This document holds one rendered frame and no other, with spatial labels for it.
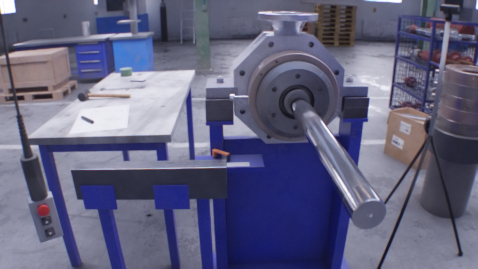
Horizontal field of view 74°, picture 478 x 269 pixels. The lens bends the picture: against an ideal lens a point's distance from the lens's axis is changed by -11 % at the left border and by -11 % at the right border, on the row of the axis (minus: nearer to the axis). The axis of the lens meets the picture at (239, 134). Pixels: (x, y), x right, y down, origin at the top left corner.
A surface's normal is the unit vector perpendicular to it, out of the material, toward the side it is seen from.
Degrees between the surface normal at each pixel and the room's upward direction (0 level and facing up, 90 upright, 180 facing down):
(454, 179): 90
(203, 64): 90
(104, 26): 90
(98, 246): 0
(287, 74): 90
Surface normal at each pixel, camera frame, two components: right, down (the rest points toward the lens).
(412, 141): -0.91, 0.16
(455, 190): -0.30, 0.36
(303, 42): 0.04, 0.37
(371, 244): -0.01, -0.93
